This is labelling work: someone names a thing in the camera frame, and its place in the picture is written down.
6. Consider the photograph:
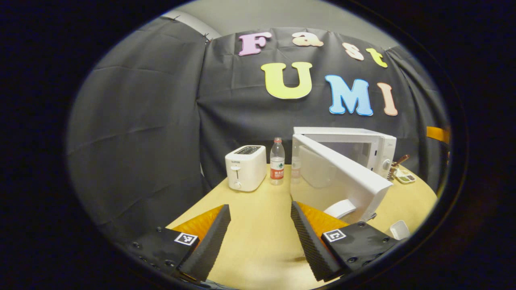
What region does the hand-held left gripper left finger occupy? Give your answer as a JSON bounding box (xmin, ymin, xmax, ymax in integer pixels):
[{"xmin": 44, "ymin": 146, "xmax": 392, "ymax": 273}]
[{"xmin": 129, "ymin": 204, "xmax": 232, "ymax": 282}]

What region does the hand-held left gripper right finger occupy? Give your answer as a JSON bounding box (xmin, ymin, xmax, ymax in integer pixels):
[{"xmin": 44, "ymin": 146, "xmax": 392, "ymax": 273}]
[{"xmin": 291, "ymin": 201, "xmax": 404, "ymax": 282}]

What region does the white microwave oven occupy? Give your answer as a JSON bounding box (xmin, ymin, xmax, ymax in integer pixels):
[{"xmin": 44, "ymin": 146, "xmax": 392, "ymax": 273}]
[{"xmin": 291, "ymin": 126, "xmax": 397, "ymax": 224}]

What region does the white food container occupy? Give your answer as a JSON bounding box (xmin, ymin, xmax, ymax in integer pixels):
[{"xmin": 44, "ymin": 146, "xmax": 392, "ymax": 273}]
[{"xmin": 389, "ymin": 220, "xmax": 411, "ymax": 241}]

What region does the brown wooden spoon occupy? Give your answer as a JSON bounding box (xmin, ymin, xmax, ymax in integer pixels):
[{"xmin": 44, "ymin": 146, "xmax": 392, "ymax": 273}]
[{"xmin": 390, "ymin": 154, "xmax": 410, "ymax": 170}]

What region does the white divided snack tray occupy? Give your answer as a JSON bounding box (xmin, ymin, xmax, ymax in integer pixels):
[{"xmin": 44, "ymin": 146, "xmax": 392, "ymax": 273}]
[{"xmin": 395, "ymin": 169, "xmax": 416, "ymax": 184}]

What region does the white toaster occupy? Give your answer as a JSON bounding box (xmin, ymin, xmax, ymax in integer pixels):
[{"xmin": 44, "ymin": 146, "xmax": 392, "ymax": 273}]
[{"xmin": 225, "ymin": 145, "xmax": 267, "ymax": 192}]

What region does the clear water bottle red label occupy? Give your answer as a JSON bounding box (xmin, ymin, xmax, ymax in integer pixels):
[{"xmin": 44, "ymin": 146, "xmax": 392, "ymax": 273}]
[{"xmin": 269, "ymin": 137, "xmax": 285, "ymax": 186}]

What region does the black backdrop cloth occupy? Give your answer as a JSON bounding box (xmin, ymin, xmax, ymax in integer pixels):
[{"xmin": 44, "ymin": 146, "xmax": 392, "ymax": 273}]
[{"xmin": 67, "ymin": 16, "xmax": 450, "ymax": 242}]

